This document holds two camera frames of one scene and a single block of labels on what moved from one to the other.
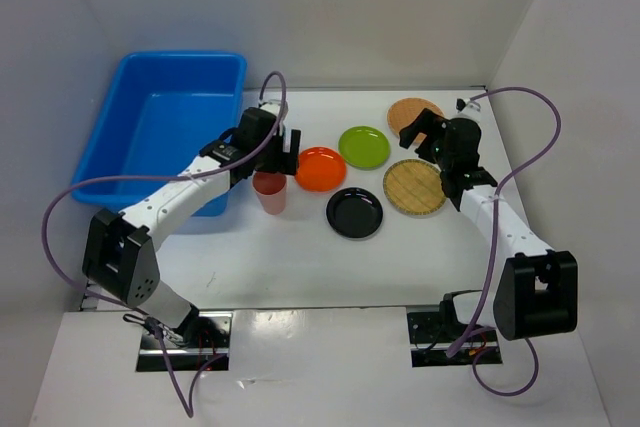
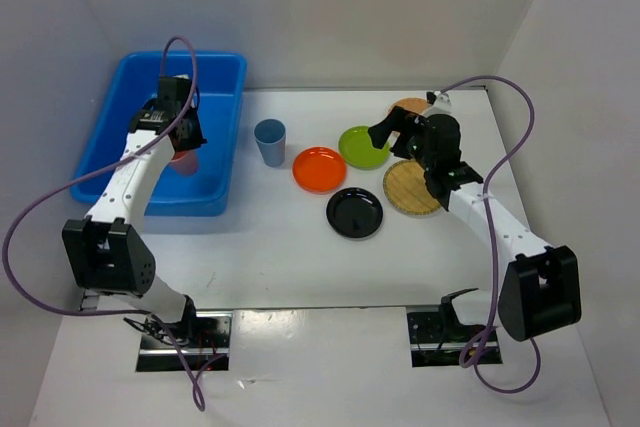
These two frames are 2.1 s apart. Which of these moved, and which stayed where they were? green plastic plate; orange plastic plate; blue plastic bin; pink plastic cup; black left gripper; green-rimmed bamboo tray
Moved: black left gripper; pink plastic cup
Stayed: blue plastic bin; green plastic plate; green-rimmed bamboo tray; orange plastic plate
